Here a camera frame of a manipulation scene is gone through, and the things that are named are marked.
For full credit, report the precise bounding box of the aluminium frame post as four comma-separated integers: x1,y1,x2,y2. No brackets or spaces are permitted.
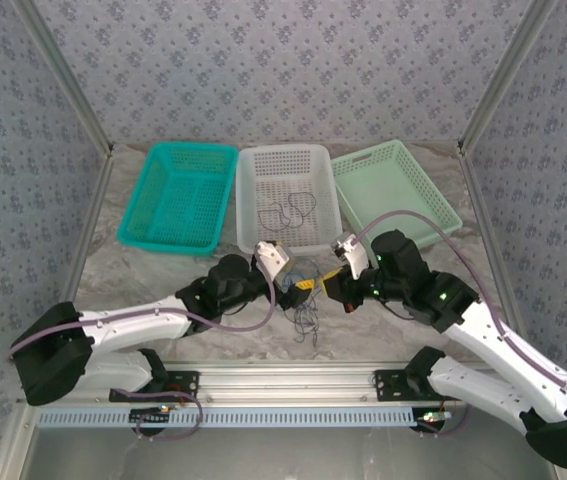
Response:
456,0,559,154
12,0,115,156

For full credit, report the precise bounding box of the grey metal bottom panel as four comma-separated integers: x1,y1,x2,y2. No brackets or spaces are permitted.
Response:
0,404,567,480

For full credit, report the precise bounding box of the purple-blue thin cable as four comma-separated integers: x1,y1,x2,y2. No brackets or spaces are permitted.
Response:
290,294,324,350

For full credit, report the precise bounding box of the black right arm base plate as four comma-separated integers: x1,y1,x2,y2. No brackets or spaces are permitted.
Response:
373,368,444,402

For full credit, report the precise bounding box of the light green plastic basket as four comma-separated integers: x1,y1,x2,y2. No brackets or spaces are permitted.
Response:
330,138,464,251

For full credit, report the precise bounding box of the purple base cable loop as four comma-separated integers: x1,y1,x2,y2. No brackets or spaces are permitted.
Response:
112,387,205,442

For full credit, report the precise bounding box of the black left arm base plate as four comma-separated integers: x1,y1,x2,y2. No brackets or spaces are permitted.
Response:
109,369,200,404

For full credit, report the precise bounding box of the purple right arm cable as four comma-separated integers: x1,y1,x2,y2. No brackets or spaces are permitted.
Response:
355,209,567,419

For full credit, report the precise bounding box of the white plastic basket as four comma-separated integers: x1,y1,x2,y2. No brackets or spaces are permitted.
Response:
235,143,344,256

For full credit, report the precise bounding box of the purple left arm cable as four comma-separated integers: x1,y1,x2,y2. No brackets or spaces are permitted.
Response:
7,272,279,361

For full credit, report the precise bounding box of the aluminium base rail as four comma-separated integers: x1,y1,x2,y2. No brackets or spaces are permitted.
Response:
162,360,444,404

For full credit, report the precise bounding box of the light blue slotted cable duct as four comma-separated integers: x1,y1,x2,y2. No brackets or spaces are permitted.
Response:
36,405,457,430

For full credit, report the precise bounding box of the black thin cable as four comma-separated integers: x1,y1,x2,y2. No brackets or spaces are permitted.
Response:
256,191,318,232

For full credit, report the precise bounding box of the aluminium table side rail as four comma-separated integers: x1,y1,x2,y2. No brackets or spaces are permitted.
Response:
457,147,527,344
60,149,114,304

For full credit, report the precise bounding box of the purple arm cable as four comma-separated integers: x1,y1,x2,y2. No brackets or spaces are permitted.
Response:
355,209,567,419
7,272,279,361

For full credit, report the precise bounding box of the teal plastic basket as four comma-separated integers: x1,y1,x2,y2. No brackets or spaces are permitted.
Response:
116,141,238,259

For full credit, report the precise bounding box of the small black controller board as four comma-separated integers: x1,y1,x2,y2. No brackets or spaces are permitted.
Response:
130,407,173,424
415,408,454,426

